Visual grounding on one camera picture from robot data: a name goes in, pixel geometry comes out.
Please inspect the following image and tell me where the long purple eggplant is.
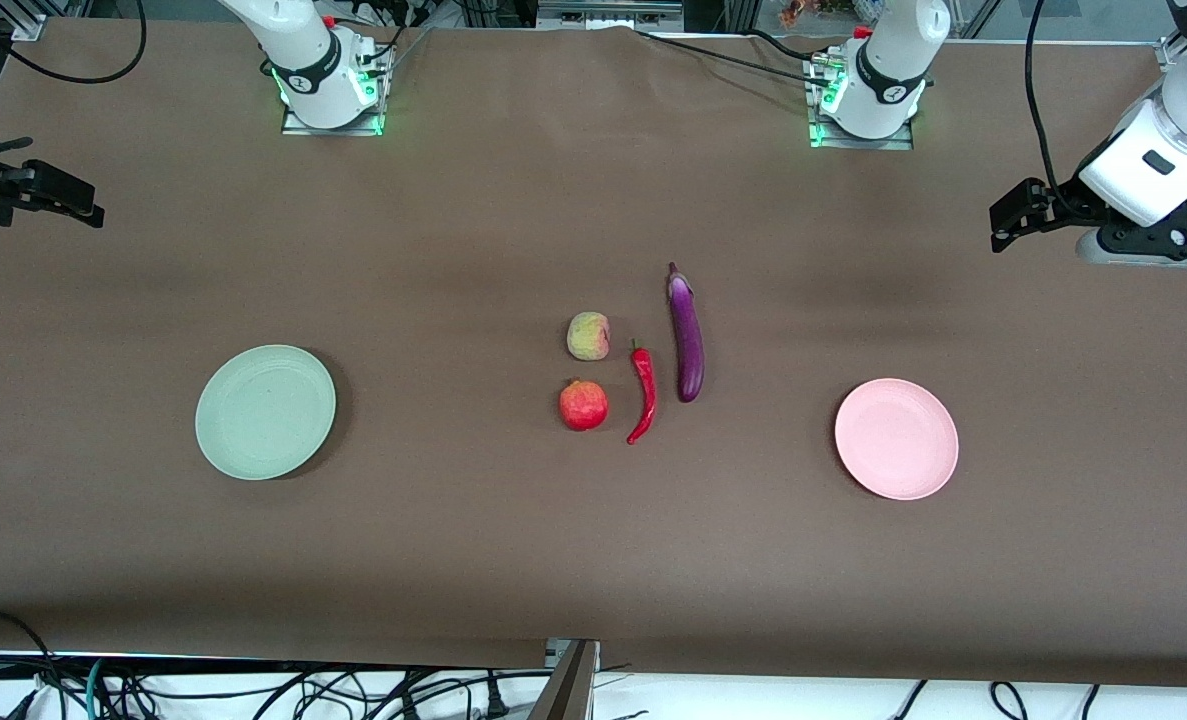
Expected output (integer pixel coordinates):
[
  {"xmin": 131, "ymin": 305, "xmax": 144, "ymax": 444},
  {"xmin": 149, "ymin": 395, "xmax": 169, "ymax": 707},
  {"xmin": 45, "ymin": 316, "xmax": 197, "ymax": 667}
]
[{"xmin": 666, "ymin": 262, "xmax": 706, "ymax": 405}]

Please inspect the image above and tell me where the red chili pepper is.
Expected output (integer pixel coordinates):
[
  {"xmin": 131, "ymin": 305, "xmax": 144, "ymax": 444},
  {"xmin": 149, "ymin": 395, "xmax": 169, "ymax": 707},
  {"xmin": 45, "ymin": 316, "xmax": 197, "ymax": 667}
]
[{"xmin": 626, "ymin": 338, "xmax": 658, "ymax": 446}]

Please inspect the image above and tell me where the yellow-red peach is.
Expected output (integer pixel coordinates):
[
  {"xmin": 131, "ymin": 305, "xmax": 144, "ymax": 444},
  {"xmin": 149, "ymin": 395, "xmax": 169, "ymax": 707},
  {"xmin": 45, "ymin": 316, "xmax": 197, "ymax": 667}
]
[{"xmin": 566, "ymin": 311, "xmax": 612, "ymax": 362}]

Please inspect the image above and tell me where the red pomegranate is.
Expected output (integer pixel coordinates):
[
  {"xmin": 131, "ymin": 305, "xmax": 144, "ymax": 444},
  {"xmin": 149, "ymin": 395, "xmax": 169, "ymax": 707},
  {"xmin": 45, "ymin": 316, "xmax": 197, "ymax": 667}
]
[{"xmin": 558, "ymin": 379, "xmax": 611, "ymax": 433}]

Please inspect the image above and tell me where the aluminium corner profile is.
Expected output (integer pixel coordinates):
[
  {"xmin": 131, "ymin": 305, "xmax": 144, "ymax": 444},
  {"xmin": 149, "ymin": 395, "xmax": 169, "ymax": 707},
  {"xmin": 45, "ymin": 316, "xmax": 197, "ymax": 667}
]
[{"xmin": 0, "ymin": 0, "xmax": 50, "ymax": 42}]

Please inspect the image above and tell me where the pink round plate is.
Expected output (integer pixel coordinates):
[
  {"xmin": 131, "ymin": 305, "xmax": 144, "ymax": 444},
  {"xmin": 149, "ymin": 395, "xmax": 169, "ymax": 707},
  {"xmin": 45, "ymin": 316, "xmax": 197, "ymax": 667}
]
[{"xmin": 834, "ymin": 378, "xmax": 960, "ymax": 502}]

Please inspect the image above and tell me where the pale green round plate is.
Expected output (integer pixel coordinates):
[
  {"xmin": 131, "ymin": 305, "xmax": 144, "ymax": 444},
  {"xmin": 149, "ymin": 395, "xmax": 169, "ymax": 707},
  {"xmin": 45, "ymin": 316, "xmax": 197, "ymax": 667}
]
[{"xmin": 195, "ymin": 345, "xmax": 337, "ymax": 482}]

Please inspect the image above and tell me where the large table cover cloth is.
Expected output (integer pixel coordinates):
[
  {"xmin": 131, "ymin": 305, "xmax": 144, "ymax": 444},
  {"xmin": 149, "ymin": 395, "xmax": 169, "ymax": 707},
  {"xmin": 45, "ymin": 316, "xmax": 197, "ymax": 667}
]
[{"xmin": 0, "ymin": 18, "xmax": 1187, "ymax": 691}]

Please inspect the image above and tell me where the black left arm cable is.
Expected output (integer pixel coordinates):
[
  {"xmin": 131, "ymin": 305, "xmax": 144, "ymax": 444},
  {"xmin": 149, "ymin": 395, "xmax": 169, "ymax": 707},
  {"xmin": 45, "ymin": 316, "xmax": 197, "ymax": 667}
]
[{"xmin": 1024, "ymin": 0, "xmax": 1072, "ymax": 216}]

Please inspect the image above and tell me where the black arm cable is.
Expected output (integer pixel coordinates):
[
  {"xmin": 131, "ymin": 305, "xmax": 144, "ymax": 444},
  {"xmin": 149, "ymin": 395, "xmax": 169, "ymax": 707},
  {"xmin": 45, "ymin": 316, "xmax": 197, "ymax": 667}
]
[
  {"xmin": 1024, "ymin": 0, "xmax": 1072, "ymax": 216},
  {"xmin": 0, "ymin": 0, "xmax": 147, "ymax": 85}
]

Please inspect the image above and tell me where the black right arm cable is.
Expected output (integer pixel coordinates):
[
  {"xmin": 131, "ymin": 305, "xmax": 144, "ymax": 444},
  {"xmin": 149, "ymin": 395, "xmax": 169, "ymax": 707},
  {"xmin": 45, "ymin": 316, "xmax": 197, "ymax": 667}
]
[{"xmin": 0, "ymin": 0, "xmax": 147, "ymax": 85}]

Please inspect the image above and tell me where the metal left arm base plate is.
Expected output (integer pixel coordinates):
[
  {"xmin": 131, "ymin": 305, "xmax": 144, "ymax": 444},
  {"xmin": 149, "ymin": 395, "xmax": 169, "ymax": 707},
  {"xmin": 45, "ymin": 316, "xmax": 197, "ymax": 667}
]
[{"xmin": 806, "ymin": 50, "xmax": 916, "ymax": 152}]

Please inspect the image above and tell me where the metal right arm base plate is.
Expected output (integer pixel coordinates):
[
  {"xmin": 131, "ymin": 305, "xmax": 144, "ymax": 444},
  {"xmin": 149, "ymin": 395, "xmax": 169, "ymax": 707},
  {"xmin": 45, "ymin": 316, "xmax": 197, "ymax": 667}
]
[{"xmin": 281, "ymin": 45, "xmax": 394, "ymax": 137}]

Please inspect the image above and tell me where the short black table cable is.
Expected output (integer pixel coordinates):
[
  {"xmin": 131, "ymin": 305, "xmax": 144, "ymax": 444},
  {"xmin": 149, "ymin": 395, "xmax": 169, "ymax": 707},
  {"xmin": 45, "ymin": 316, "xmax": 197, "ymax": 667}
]
[{"xmin": 743, "ymin": 28, "xmax": 826, "ymax": 63}]

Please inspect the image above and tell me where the long black table cable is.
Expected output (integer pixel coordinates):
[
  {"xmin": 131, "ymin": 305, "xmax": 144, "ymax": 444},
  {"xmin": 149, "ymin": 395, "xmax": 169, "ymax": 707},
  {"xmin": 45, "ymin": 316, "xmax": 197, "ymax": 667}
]
[{"xmin": 636, "ymin": 28, "xmax": 820, "ymax": 87}]

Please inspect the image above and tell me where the black floor cable loop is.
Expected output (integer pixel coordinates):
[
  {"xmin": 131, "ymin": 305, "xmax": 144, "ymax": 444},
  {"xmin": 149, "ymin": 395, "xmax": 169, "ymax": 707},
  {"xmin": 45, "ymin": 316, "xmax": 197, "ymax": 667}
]
[{"xmin": 0, "ymin": 608, "xmax": 62, "ymax": 706}]

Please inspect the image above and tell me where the aluminium frame crossbar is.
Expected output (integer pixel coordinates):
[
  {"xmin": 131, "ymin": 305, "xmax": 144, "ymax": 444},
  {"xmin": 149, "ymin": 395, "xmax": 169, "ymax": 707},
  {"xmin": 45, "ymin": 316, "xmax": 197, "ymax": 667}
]
[{"xmin": 537, "ymin": 0, "xmax": 685, "ymax": 32}]

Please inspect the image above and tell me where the aluminium frame post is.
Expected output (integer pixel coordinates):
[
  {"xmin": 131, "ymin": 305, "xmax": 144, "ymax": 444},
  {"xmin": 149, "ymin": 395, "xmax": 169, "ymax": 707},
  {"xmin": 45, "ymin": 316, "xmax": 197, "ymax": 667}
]
[{"xmin": 528, "ymin": 638, "xmax": 602, "ymax": 720}]

